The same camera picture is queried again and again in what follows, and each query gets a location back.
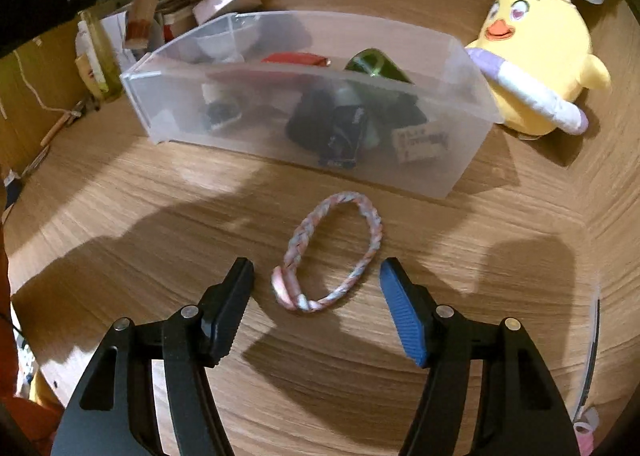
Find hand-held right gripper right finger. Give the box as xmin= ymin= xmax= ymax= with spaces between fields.
xmin=379 ymin=257 xmax=581 ymax=456

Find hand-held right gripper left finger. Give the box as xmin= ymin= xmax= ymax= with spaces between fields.
xmin=50 ymin=257 xmax=256 ymax=456

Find brown cylinder stick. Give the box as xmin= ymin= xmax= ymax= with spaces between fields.
xmin=123 ymin=0 xmax=163 ymax=51

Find pink braided bracelet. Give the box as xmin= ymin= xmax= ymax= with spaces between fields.
xmin=271 ymin=191 xmax=385 ymax=313

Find clear plastic bin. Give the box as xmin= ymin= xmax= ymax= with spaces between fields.
xmin=120 ymin=10 xmax=501 ymax=200

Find red paper envelope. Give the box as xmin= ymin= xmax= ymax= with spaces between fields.
xmin=261 ymin=51 xmax=332 ymax=70

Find white printed small block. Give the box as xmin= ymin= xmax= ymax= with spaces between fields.
xmin=391 ymin=123 xmax=449 ymax=162

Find dark green glass bottle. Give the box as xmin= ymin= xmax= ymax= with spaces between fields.
xmin=344 ymin=49 xmax=416 ymax=87

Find folded white papers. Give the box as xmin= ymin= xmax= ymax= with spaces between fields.
xmin=100 ymin=11 xmax=166 ymax=62

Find yellow-green spray bottle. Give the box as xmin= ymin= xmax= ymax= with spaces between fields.
xmin=76 ymin=11 xmax=126 ymax=102

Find wooden stick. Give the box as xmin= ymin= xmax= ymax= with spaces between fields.
xmin=40 ymin=111 xmax=71 ymax=147

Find thin white hoop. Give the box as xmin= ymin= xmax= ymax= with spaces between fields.
xmin=575 ymin=286 xmax=601 ymax=417

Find pink small ornament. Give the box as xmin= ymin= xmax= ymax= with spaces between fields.
xmin=572 ymin=406 xmax=601 ymax=452

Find orange cloth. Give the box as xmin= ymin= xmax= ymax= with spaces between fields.
xmin=0 ymin=216 xmax=66 ymax=456

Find yellow plush chick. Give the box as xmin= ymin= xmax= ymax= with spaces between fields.
xmin=465 ymin=0 xmax=613 ymax=137

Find white cable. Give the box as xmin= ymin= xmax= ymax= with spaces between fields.
xmin=12 ymin=49 xmax=76 ymax=114

